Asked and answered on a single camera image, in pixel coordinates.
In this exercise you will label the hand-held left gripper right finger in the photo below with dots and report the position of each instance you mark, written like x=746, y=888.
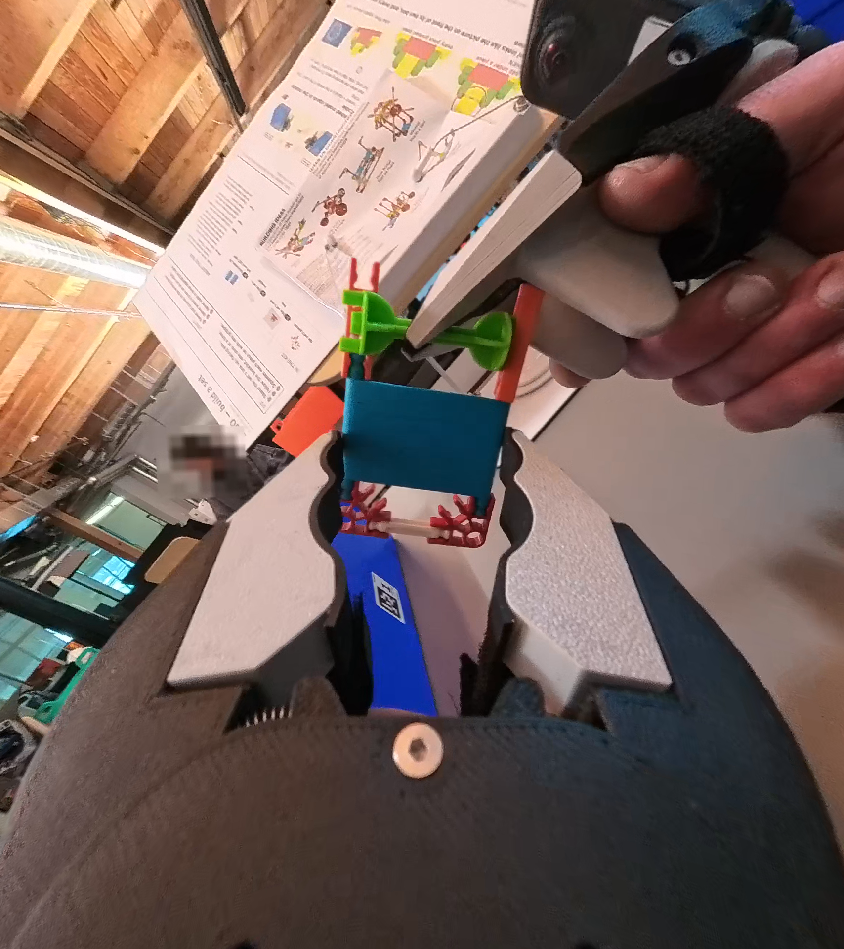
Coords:
x=585, y=592

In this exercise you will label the printed instruction sheet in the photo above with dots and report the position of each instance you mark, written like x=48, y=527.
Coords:
x=281, y=222

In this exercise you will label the blue plastic bin with label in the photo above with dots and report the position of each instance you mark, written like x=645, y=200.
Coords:
x=399, y=666

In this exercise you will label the white short rod with connectors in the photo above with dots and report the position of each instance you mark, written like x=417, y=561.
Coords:
x=406, y=527

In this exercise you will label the lime green spool rod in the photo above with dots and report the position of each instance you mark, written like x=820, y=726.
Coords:
x=370, y=326

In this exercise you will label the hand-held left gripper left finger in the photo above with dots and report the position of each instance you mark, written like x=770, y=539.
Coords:
x=259, y=592

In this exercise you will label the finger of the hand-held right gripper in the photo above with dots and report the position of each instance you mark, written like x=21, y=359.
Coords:
x=429, y=351
x=495, y=243

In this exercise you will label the silver ventilation duct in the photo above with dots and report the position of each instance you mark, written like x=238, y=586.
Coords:
x=36, y=240

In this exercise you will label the teal plastic panel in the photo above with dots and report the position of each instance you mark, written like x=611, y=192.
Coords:
x=421, y=437

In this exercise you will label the orange object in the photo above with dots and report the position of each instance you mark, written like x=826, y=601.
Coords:
x=310, y=422

